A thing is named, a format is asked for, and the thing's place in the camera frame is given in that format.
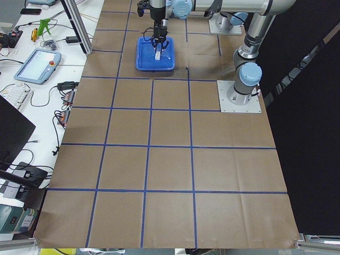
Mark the blue plastic tray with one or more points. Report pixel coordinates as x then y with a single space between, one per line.
145 56

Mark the aluminium frame post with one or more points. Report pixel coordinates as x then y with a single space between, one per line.
73 14

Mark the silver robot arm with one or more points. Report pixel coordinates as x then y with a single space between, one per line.
161 11
248 73

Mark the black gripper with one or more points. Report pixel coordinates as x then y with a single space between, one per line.
159 32

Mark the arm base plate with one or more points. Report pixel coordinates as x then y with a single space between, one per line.
232 102
220 25

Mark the white keyboard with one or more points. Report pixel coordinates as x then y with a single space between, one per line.
16 94

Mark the black power adapter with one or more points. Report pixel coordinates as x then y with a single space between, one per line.
71 40

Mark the teach pendant tablet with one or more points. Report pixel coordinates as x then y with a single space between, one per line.
39 66

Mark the black smartphone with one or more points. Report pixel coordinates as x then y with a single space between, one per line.
30 11

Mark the black monitor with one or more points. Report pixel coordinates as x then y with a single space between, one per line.
15 130

